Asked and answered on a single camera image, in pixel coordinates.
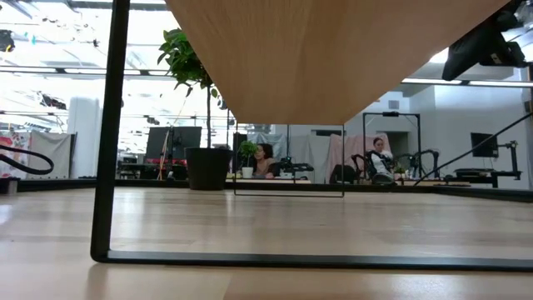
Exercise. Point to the small black robot arm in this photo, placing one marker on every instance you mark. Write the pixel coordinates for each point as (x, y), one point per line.
(295, 166)

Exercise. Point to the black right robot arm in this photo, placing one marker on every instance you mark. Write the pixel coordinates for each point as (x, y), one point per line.
(474, 50)

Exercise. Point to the light grey draped cloth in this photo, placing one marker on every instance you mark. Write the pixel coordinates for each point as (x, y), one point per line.
(272, 141)

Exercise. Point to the person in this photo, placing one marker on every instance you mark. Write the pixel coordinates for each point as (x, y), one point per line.
(380, 162)
(265, 164)

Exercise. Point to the small plant white pot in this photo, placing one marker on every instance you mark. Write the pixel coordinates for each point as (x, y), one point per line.
(247, 168)

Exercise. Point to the potted tree black pot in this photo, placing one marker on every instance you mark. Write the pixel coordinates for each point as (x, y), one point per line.
(208, 168)

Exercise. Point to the pair of dark monitors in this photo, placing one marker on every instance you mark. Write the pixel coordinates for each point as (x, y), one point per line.
(187, 139)

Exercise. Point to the pink hanging cloth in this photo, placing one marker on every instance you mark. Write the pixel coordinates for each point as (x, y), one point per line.
(354, 146)

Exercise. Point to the black robot arms on desk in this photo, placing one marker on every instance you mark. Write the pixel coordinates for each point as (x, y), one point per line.
(424, 156)

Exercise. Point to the white column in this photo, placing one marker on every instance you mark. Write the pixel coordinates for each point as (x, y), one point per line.
(84, 137)

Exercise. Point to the grey hanging cloth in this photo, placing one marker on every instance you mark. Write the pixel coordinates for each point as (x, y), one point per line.
(52, 154)

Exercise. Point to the black computer monitor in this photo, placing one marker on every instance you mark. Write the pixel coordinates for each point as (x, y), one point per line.
(484, 145)

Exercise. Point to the floral print cloth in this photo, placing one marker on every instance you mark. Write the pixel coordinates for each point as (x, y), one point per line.
(10, 141)

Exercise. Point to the small grey block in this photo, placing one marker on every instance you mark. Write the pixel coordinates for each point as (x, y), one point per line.
(9, 185)

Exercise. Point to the black rectangular frame stand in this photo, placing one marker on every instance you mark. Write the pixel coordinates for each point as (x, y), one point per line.
(364, 133)

